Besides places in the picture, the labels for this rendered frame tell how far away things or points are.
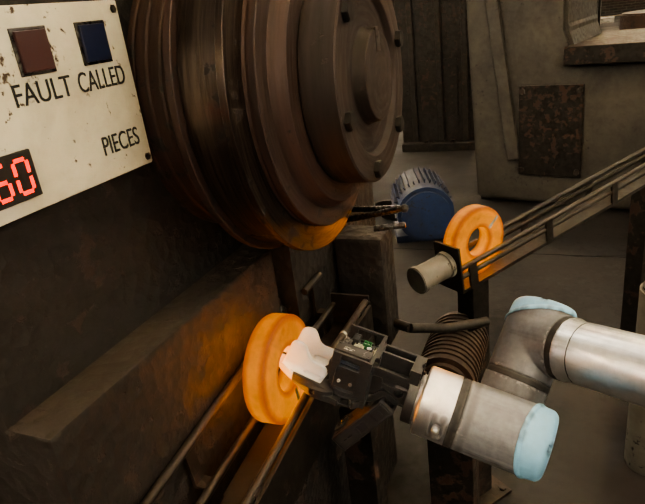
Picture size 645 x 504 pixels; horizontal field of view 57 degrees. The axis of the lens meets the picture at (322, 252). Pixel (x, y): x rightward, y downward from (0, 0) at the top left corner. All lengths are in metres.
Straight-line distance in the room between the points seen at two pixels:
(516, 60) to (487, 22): 0.26
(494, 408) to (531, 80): 2.88
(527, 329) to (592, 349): 0.10
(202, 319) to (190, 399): 0.10
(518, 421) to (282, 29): 0.52
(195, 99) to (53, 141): 0.15
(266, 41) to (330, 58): 0.07
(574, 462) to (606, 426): 0.19
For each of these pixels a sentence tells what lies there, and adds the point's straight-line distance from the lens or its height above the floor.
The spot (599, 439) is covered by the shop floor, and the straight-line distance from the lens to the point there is 1.90.
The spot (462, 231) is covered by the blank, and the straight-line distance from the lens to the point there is 1.27.
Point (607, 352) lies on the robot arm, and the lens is 0.81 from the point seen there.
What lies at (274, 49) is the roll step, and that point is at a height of 1.17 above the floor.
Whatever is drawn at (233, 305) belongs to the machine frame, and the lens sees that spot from 0.83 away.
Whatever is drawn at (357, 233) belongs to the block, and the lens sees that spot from 1.13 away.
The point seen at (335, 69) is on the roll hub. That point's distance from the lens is 0.68.
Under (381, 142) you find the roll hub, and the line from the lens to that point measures 0.86.
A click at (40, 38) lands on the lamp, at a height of 1.21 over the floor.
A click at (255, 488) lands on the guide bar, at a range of 0.76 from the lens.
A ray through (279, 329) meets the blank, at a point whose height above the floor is 0.81.
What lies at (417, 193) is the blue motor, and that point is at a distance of 2.99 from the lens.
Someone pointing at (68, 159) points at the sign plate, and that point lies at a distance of 0.65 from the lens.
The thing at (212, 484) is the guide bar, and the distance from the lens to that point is 0.80.
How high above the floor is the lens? 1.20
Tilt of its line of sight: 22 degrees down
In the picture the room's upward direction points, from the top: 7 degrees counter-clockwise
